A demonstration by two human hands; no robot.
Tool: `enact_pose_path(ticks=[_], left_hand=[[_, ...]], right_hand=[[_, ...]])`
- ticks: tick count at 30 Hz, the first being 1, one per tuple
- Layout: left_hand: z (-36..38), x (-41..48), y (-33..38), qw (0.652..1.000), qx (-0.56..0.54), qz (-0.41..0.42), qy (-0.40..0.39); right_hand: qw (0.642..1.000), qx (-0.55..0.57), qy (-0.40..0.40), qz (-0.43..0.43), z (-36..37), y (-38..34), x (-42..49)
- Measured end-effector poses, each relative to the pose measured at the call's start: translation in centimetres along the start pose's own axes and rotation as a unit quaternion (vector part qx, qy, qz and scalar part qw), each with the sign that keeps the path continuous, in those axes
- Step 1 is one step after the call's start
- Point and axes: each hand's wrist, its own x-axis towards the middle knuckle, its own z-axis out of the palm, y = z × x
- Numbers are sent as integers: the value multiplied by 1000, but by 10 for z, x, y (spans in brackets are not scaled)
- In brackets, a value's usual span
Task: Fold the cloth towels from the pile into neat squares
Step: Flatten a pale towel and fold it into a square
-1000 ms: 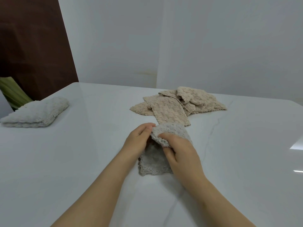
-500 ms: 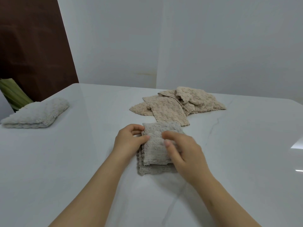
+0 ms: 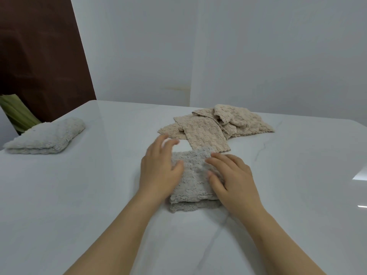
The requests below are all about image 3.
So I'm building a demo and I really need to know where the person's right hand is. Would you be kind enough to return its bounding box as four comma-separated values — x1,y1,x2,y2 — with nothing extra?
205,152,266,218

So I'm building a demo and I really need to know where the person's left hand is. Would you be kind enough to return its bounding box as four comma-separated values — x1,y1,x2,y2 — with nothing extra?
137,134,185,202

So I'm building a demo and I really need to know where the grey fluffy towel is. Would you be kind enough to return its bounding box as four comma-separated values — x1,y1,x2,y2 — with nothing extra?
3,117,86,155
167,150,230,214

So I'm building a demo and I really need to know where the person's left forearm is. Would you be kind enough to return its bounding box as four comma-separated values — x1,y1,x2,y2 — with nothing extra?
63,194,167,275

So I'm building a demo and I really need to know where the person's right forearm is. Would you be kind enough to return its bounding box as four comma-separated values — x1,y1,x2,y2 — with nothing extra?
244,209,326,275

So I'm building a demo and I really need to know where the white marble table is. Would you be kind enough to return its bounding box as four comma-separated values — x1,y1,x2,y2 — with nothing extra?
0,100,367,275

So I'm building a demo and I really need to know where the green folded umbrella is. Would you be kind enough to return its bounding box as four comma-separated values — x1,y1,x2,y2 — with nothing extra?
0,94,42,134

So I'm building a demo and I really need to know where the white cabinet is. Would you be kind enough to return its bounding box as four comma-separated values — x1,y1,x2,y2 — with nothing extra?
0,105,20,149

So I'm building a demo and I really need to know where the dark brown wooden door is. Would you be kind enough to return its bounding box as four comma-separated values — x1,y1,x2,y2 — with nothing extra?
0,0,97,123

